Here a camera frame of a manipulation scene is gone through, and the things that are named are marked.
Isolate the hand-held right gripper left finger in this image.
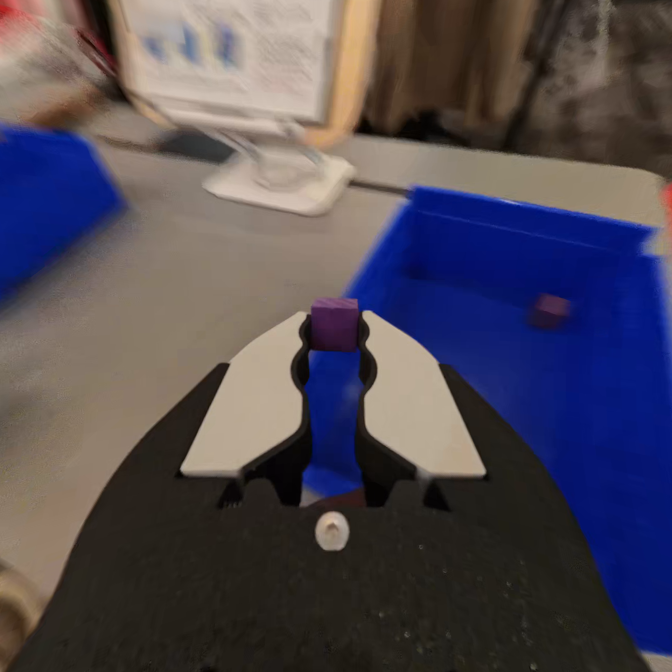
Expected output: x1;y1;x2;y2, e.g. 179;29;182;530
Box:
180;311;314;507

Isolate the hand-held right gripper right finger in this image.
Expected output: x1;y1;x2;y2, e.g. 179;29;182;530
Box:
354;310;487;507

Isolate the blue plastic bin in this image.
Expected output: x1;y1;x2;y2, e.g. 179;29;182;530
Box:
344;185;672;657
0;123;129;310

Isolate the purple wooden cube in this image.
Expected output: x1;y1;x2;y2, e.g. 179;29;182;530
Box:
529;294;572;330
311;297;360;352

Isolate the person's cream sweatshirt torso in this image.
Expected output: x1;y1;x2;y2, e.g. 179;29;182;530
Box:
0;559;45;662

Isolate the brown cardboard box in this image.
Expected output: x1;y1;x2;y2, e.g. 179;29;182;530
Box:
362;0;541;134

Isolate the white document stand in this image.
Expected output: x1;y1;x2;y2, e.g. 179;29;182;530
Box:
107;0;381;150

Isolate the printed instruction sheet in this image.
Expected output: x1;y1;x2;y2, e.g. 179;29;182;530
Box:
123;0;337;124

